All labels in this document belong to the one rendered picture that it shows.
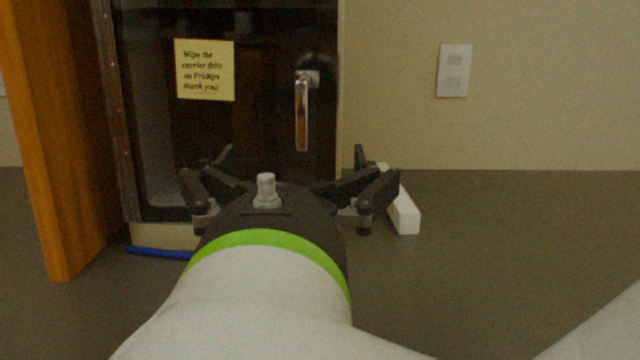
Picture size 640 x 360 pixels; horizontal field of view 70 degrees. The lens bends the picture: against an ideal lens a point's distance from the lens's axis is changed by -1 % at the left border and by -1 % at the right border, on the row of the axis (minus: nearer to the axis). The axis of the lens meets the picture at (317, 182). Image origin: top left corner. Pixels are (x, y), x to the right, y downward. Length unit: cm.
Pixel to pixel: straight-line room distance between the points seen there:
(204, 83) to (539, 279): 53
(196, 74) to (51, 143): 20
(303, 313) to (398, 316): 43
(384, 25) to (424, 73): 14
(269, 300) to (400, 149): 96
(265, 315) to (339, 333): 3
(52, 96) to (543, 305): 68
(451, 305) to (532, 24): 71
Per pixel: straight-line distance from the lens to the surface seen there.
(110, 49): 68
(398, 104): 109
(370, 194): 37
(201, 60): 64
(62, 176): 70
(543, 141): 121
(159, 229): 74
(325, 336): 16
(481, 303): 64
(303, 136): 58
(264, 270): 19
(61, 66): 71
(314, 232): 25
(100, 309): 65
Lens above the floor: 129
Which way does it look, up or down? 21 degrees down
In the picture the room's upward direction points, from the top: straight up
